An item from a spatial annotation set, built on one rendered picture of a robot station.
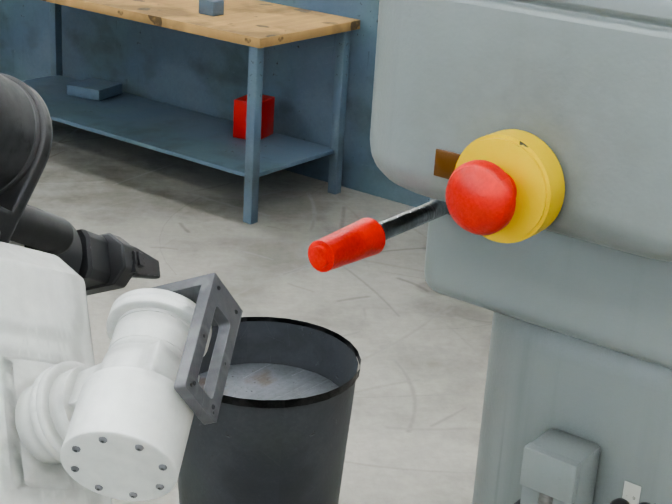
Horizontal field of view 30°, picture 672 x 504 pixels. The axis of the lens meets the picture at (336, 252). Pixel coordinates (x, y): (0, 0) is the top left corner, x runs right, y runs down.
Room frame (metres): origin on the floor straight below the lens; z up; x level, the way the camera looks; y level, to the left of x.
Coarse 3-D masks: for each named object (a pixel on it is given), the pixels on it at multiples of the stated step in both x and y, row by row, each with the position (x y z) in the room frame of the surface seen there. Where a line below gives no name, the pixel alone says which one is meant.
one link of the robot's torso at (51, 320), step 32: (0, 256) 0.73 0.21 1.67; (32, 256) 0.77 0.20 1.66; (0, 288) 0.71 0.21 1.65; (32, 288) 0.74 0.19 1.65; (64, 288) 0.76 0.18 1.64; (0, 320) 0.70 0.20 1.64; (32, 320) 0.72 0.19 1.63; (64, 320) 0.74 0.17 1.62; (0, 352) 0.68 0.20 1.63; (32, 352) 0.70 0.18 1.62; (64, 352) 0.73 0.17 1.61; (0, 384) 0.67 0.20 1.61; (32, 384) 0.69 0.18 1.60; (0, 416) 0.65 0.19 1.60; (32, 416) 0.65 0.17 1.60; (0, 448) 0.64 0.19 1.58; (32, 448) 0.65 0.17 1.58; (0, 480) 0.63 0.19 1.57; (32, 480) 0.64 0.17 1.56; (64, 480) 0.66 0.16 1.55
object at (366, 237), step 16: (416, 208) 0.77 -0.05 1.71; (432, 208) 0.77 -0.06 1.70; (352, 224) 0.71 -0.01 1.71; (368, 224) 0.72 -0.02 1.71; (384, 224) 0.73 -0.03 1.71; (400, 224) 0.74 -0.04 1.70; (416, 224) 0.76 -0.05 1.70; (320, 240) 0.69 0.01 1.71; (336, 240) 0.69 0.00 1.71; (352, 240) 0.70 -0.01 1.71; (368, 240) 0.71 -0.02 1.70; (384, 240) 0.72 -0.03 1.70; (320, 256) 0.68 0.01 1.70; (336, 256) 0.68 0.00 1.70; (352, 256) 0.69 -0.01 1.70; (368, 256) 0.71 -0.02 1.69
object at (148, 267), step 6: (138, 252) 1.21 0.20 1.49; (144, 252) 1.23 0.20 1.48; (138, 258) 1.20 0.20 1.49; (144, 258) 1.23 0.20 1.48; (150, 258) 1.24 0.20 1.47; (138, 264) 1.20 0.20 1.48; (144, 264) 1.22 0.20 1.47; (150, 264) 1.24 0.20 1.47; (156, 264) 1.25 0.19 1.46; (138, 270) 1.21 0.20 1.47; (144, 270) 1.22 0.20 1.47; (150, 270) 1.23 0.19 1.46; (156, 270) 1.24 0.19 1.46; (132, 276) 1.20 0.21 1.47; (138, 276) 1.20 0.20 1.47; (144, 276) 1.22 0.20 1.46; (150, 276) 1.23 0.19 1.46; (156, 276) 1.24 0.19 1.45
